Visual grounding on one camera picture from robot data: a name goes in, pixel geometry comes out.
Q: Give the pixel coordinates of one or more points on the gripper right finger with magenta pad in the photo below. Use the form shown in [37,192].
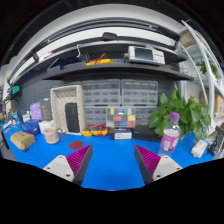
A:
[152,166]

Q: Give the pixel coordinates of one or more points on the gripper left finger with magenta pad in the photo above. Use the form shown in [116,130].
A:
[72,167]

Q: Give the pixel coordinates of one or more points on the red round coaster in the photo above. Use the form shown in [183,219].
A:
[76,145]

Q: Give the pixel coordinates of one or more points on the clear bottle with purple cap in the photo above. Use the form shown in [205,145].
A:
[171,134]

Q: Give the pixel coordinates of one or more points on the black flat box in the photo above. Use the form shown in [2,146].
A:
[141,132]

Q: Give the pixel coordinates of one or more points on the blue table mat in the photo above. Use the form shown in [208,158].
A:
[113,165]

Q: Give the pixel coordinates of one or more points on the beige ceramic mug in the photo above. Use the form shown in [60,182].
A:
[52,135]

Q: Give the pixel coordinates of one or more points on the yellow red multimeter leads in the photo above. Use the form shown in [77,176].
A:
[99,130]

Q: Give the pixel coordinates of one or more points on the white power adapter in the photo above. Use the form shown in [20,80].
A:
[199,148]

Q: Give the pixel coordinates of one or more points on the black white small box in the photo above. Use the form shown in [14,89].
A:
[120,134]

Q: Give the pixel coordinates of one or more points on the brown cardboard box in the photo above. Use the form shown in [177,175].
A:
[22,140]

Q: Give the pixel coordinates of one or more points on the blue storage box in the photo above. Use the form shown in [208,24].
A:
[31,126]

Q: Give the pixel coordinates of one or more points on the black rectangular device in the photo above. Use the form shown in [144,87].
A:
[71,113]

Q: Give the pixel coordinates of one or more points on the green potted plant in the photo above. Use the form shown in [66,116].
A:
[194,117]

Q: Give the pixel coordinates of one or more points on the purple plastic bag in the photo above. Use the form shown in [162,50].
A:
[35,109]

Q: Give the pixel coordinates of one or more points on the grey drawer organiser cabinet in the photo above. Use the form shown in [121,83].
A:
[100,95]

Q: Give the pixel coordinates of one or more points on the beige perforated tray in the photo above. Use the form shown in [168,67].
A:
[59,97]

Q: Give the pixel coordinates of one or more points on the yellow red tool on shelf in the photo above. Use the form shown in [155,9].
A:
[101,60]

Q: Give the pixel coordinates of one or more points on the white oscilloscope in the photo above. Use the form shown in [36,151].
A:
[145,55]

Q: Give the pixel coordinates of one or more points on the white metal rack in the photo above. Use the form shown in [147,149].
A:
[210,75]

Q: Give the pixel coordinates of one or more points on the dark grey wall shelf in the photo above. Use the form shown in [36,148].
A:
[116,71]

